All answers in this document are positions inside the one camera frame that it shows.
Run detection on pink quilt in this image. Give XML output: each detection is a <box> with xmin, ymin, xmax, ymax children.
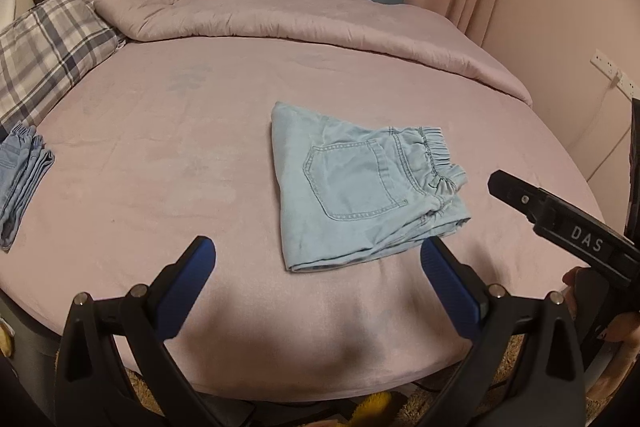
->
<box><xmin>94</xmin><ymin>0</ymin><xmax>533</xmax><ymax>108</ymax></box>

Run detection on light blue denim pants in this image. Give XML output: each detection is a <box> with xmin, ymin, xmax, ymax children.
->
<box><xmin>271</xmin><ymin>101</ymin><xmax>473</xmax><ymax>275</ymax></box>

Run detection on folded blue denim garment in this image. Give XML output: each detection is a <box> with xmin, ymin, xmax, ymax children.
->
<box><xmin>0</xmin><ymin>121</ymin><xmax>56</xmax><ymax>254</ymax></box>

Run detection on white wall power strip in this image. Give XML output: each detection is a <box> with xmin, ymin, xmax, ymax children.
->
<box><xmin>591</xmin><ymin>49</ymin><xmax>621</xmax><ymax>76</ymax></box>

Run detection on pink bed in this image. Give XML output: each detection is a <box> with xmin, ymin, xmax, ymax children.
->
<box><xmin>0</xmin><ymin>0</ymin><xmax>608</xmax><ymax>403</ymax></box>

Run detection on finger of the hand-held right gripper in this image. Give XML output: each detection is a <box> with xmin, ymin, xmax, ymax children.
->
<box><xmin>489</xmin><ymin>170</ymin><xmax>549</xmax><ymax>224</ymax></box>

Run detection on person's right hand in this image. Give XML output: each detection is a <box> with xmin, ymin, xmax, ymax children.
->
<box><xmin>561</xmin><ymin>266</ymin><xmax>640</xmax><ymax>400</ymax></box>

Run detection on plaid pillow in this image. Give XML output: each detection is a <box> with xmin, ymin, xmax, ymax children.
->
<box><xmin>0</xmin><ymin>0</ymin><xmax>128</xmax><ymax>135</ymax></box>

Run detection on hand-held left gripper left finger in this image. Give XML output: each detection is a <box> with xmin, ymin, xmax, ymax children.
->
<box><xmin>54</xmin><ymin>235</ymin><xmax>217</xmax><ymax>427</ymax></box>

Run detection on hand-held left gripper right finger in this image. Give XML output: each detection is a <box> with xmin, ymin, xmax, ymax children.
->
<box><xmin>415</xmin><ymin>235</ymin><xmax>587</xmax><ymax>427</ymax></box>

